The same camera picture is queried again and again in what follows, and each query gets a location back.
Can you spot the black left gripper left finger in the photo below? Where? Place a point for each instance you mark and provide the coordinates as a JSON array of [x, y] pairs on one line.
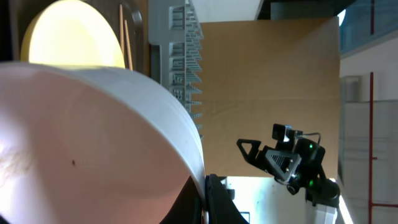
[[187, 208]]

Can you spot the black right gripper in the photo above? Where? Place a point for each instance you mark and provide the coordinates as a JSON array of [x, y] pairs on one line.
[[281, 162]]

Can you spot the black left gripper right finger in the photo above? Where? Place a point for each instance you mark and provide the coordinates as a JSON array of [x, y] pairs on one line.
[[220, 207]]

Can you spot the white bowl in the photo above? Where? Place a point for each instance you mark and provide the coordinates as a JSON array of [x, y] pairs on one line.
[[92, 145]]

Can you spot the wooden chopstick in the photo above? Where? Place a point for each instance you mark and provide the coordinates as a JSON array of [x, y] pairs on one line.
[[121, 29], [128, 46]]

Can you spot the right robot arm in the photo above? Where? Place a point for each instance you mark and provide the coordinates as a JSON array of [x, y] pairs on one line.
[[298, 168]]

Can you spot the grey dishwasher rack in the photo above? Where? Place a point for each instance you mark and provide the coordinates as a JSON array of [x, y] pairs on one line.
[[174, 34]]

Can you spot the brown cardboard board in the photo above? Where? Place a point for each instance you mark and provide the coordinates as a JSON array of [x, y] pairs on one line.
[[255, 74]]

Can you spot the yellow round plate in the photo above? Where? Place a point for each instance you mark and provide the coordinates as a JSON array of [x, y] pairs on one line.
[[71, 33]]

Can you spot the dark brown serving tray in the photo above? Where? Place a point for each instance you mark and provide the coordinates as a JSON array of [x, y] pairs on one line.
[[16, 15]]

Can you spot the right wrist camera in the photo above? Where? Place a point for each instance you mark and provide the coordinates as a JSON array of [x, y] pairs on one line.
[[285, 133]]

